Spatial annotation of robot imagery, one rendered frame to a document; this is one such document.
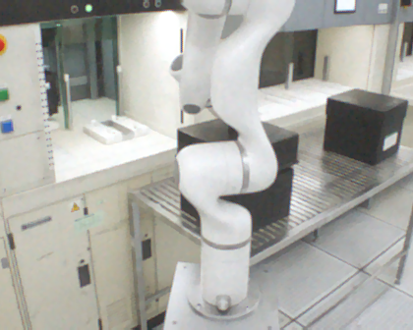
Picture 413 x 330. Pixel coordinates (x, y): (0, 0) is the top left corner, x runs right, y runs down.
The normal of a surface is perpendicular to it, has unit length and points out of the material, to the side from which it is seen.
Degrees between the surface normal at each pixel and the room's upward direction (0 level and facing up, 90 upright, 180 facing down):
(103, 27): 90
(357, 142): 90
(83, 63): 90
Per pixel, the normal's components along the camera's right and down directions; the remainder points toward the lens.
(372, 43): -0.75, 0.25
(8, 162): 0.66, 0.31
